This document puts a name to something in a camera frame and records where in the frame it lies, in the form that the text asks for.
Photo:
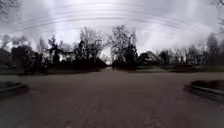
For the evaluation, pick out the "dark grass strip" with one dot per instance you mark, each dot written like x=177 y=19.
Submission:
x=156 y=69

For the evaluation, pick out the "row of bare trees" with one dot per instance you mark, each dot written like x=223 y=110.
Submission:
x=86 y=55

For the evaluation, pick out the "raised stone planter kerb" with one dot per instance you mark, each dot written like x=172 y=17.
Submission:
x=203 y=90
x=14 y=89

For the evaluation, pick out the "brown paved ground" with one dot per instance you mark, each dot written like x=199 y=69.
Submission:
x=110 y=100

